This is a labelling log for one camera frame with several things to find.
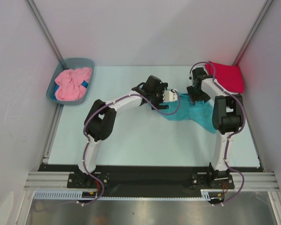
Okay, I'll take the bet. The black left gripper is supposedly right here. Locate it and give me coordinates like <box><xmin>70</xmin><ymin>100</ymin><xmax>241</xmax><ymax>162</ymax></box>
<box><xmin>150</xmin><ymin>83</ymin><xmax>169</xmax><ymax>110</ymax></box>

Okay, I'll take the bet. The teal t-shirt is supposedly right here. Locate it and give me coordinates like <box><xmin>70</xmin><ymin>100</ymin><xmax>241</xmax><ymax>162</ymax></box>
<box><xmin>161</xmin><ymin>93</ymin><xmax>216</xmax><ymax>134</ymax></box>

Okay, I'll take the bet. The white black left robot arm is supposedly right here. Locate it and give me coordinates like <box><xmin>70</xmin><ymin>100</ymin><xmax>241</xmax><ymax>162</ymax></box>
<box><xmin>74</xmin><ymin>75</ymin><xmax>168</xmax><ymax>188</ymax></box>

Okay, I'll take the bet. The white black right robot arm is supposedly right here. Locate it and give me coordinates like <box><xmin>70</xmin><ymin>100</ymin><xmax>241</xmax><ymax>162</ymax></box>
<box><xmin>187</xmin><ymin>67</ymin><xmax>245</xmax><ymax>189</ymax></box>

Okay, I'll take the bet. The folded red t-shirt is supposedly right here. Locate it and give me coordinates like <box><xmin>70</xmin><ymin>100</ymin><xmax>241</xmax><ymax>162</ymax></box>
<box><xmin>205</xmin><ymin>61</ymin><xmax>244</xmax><ymax>93</ymax></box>

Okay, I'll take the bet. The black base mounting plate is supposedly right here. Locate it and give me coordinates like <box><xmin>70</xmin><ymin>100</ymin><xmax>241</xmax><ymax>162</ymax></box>
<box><xmin>38</xmin><ymin>164</ymin><xmax>264</xmax><ymax>189</ymax></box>

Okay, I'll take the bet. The blue t-shirt in basket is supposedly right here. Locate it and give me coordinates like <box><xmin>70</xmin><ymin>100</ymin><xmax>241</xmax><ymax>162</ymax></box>
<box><xmin>52</xmin><ymin>81</ymin><xmax>88</xmax><ymax>100</ymax></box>

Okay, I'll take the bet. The pink t-shirt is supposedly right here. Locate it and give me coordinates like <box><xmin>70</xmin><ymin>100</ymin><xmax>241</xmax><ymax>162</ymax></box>
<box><xmin>54</xmin><ymin>67</ymin><xmax>93</xmax><ymax>101</ymax></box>

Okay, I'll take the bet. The grey-blue plastic basket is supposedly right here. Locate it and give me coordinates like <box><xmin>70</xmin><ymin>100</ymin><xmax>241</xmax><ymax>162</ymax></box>
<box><xmin>46</xmin><ymin>58</ymin><xmax>95</xmax><ymax>105</ymax></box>

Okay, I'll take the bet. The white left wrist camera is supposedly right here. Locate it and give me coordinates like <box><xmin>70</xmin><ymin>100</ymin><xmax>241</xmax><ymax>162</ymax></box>
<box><xmin>163</xmin><ymin>89</ymin><xmax>178</xmax><ymax>103</ymax></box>

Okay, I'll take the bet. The right aluminium corner post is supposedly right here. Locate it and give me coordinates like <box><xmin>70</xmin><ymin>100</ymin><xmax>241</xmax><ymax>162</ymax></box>
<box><xmin>233</xmin><ymin>0</ymin><xmax>275</xmax><ymax>66</ymax></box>

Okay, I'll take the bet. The aluminium corner post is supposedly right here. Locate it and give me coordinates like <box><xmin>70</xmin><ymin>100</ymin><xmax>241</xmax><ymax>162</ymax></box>
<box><xmin>25</xmin><ymin>0</ymin><xmax>63</xmax><ymax>62</ymax></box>
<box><xmin>233</xmin><ymin>0</ymin><xmax>275</xmax><ymax>66</ymax></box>

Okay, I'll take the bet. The white slotted cable duct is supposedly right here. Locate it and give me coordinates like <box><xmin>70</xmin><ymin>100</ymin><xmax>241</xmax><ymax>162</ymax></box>
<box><xmin>34</xmin><ymin>190</ymin><xmax>211</xmax><ymax>201</ymax></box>

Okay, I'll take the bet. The aluminium front rail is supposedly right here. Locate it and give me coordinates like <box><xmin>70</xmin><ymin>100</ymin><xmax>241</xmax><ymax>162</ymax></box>
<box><xmin>24</xmin><ymin>172</ymin><xmax>280</xmax><ymax>192</ymax></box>

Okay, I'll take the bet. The left aluminium corner post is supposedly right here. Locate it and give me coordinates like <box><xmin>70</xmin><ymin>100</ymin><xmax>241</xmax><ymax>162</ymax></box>
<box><xmin>25</xmin><ymin>0</ymin><xmax>63</xmax><ymax>62</ymax></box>

